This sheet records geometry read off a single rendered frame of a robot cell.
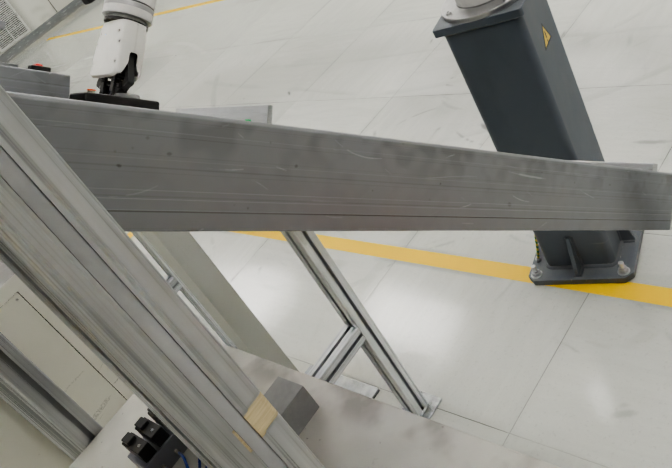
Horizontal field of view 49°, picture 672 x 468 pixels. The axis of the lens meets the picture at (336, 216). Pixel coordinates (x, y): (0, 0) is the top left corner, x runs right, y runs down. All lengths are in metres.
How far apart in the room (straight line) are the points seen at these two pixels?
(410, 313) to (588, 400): 0.56
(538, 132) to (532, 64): 0.16
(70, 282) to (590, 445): 1.32
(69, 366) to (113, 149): 1.67
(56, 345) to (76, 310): 1.67
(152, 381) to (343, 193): 0.18
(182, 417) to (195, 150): 0.14
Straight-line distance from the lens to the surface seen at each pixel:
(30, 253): 0.32
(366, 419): 0.92
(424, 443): 0.86
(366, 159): 0.48
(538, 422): 1.62
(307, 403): 0.95
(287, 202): 0.44
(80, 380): 2.05
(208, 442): 0.38
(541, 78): 1.52
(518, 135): 1.61
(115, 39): 1.32
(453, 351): 1.82
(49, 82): 0.71
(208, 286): 1.56
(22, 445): 2.04
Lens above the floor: 1.27
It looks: 31 degrees down
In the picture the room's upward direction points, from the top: 32 degrees counter-clockwise
